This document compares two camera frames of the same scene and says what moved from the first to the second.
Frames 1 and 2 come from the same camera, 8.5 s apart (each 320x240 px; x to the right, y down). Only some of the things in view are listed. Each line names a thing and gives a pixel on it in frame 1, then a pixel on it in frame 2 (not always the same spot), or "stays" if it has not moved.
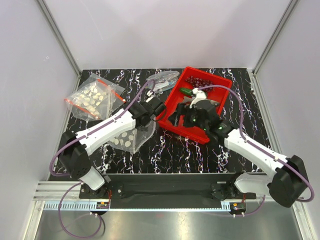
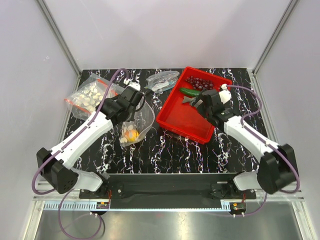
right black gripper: x=181 y=109 to x=200 y=107
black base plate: x=167 y=191 stays
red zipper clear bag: x=95 y=99 stays
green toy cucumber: x=186 y=91 stays
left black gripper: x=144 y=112 to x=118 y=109
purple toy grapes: x=198 y=82 stays
